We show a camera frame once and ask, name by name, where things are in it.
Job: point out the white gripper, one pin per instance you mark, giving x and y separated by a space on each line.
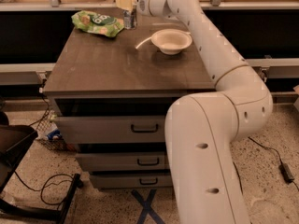
142 3

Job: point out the silver redbull can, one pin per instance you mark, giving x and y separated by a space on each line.
129 18

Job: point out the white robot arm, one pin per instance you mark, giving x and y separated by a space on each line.
199 128

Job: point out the green rice chip bag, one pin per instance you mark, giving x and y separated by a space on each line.
98 24

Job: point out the white bowl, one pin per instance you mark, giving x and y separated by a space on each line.
171 41

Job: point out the grey drawer cabinet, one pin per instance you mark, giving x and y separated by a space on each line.
127 75

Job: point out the top grey drawer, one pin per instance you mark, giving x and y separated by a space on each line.
111 129

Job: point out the grey drawer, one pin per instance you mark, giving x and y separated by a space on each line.
127 181
122 161
111 129

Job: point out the middle grey drawer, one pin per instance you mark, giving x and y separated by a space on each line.
122 161

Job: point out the bottom grey drawer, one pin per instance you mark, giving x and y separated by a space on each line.
127 181

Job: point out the blue tape cross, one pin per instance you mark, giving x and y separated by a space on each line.
147 210

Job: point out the black power adapter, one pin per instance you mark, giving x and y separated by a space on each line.
286 172

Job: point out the wire basket with items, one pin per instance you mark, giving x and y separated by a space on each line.
49 134

